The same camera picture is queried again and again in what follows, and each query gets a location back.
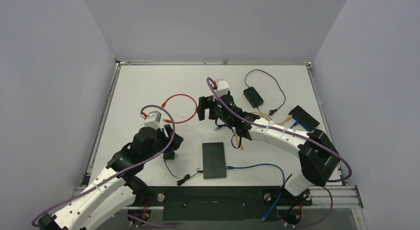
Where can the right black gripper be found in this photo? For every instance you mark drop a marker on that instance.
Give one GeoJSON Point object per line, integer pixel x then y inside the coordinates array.
{"type": "Point", "coordinates": [208, 106]}

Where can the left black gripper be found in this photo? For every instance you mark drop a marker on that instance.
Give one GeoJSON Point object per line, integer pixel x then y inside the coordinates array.
{"type": "Point", "coordinates": [162, 134]}

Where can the black power adapter with cord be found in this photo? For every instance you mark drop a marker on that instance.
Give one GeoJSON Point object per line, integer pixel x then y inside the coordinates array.
{"type": "Point", "coordinates": [263, 89]}

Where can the black network switch small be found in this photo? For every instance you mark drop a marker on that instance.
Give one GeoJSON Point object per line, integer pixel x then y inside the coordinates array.
{"type": "Point", "coordinates": [303, 118]}

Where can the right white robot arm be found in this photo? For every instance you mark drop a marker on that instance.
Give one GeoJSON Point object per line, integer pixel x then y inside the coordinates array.
{"type": "Point", "coordinates": [317, 156]}

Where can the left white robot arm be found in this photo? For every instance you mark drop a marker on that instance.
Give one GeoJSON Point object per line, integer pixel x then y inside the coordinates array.
{"type": "Point", "coordinates": [116, 186]}

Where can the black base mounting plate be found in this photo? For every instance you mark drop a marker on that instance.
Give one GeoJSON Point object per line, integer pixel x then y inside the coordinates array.
{"type": "Point", "coordinates": [219, 203]}

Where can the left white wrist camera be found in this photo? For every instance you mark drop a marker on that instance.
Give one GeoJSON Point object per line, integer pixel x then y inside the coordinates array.
{"type": "Point", "coordinates": [152, 120]}

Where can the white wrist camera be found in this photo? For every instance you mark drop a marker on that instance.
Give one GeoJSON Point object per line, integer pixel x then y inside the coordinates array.
{"type": "Point", "coordinates": [222, 87]}
{"type": "Point", "coordinates": [152, 120]}

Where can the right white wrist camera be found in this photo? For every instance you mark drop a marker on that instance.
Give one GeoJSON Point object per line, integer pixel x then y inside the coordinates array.
{"type": "Point", "coordinates": [222, 87]}

